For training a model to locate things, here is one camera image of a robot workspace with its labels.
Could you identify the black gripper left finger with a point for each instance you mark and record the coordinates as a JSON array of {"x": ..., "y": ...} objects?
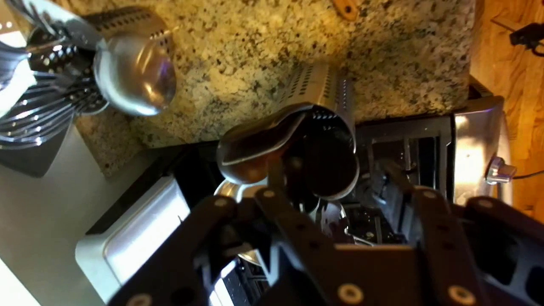
[{"x": 261, "y": 256}]

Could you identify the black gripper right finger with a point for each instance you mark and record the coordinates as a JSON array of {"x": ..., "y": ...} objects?
[{"x": 453, "y": 249}]

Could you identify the small steel cutlery holder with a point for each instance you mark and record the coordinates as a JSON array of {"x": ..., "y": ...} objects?
[{"x": 128, "y": 23}]

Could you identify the dark wooden utensil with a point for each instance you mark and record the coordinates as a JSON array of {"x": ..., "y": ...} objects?
[{"x": 256, "y": 145}]

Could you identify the stainless steel gas range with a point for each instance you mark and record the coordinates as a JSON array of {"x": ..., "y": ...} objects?
[{"x": 409, "y": 147}]

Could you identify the steel ladle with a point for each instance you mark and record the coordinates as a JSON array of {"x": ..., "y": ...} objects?
[{"x": 137, "y": 74}]

